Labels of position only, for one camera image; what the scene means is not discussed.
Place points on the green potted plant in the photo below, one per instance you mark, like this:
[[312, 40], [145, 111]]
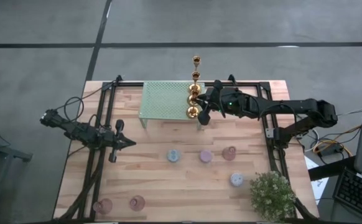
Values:
[[272, 196]]

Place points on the lavender white candle tin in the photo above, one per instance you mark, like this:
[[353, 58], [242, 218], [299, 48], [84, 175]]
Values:
[[237, 179]]

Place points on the glass side table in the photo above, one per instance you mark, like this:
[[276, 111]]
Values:
[[10, 152]]

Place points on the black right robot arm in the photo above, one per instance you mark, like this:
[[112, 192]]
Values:
[[308, 107]]

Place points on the blue floral candle tin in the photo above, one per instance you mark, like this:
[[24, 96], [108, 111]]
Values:
[[173, 155]]

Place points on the black power adapter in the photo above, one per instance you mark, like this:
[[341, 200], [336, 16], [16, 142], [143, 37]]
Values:
[[331, 151]]

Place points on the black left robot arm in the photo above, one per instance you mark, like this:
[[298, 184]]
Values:
[[75, 130]]

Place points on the pink ribbed glass candle holder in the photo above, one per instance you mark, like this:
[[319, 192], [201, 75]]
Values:
[[229, 153], [102, 206], [137, 203]]

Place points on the black aluminium table frame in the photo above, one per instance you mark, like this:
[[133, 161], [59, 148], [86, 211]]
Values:
[[252, 84]]

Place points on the white paper sheet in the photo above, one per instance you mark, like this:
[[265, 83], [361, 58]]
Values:
[[316, 183]]

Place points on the green mesh riser shelf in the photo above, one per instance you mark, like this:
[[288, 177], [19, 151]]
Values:
[[162, 99]]

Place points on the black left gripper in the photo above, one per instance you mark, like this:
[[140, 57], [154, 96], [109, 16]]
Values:
[[111, 138]]

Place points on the pink patterned candle tin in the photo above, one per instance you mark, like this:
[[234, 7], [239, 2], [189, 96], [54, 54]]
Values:
[[206, 156]]

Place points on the black keyboard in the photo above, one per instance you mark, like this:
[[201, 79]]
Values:
[[358, 193]]

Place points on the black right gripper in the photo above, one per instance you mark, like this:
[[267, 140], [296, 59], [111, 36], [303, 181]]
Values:
[[224, 109]]

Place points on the black side desk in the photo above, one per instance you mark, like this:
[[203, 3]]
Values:
[[330, 169]]

